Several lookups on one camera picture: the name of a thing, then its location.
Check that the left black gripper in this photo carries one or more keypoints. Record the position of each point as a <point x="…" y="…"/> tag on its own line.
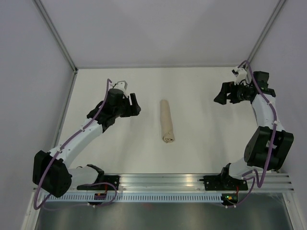
<point x="132" y="110"/>

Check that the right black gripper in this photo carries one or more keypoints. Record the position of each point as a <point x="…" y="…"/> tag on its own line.
<point x="227" y="87"/>

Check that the beige cloth napkin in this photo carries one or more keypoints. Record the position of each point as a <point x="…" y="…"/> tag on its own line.
<point x="166" y="122"/>

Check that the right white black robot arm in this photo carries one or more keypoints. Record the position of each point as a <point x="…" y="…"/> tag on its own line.
<point x="268" y="147"/>

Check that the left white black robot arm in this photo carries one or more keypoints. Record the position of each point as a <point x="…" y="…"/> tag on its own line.
<point x="52" y="169"/>

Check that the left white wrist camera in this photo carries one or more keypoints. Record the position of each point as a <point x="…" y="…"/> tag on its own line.
<point x="121" y="85"/>

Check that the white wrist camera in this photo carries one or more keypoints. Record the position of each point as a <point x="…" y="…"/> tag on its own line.
<point x="121" y="85"/>
<point x="241" y="75"/>

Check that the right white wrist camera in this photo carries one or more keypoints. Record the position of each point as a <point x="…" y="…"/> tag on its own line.
<point x="241" y="75"/>

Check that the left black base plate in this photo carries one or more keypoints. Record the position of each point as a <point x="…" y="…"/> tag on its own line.
<point x="104" y="182"/>

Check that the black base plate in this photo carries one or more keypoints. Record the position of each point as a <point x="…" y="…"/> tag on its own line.
<point x="219" y="183"/>
<point x="104" y="182"/>

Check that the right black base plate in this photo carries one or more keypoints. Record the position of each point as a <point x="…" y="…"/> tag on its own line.
<point x="219" y="183"/>

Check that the white slotted cable duct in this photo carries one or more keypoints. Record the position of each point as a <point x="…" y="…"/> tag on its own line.
<point x="140" y="197"/>

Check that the aluminium mounting rail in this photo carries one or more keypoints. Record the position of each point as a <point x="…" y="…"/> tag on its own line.
<point x="158" y="183"/>

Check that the right aluminium frame post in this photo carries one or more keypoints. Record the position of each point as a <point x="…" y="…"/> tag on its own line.
<point x="267" y="27"/>

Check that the aluminium frame post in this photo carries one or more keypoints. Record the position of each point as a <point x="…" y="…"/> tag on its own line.
<point x="51" y="27"/>
<point x="267" y="27"/>

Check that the left aluminium frame post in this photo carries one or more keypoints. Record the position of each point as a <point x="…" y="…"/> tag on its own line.
<point x="51" y="27"/>

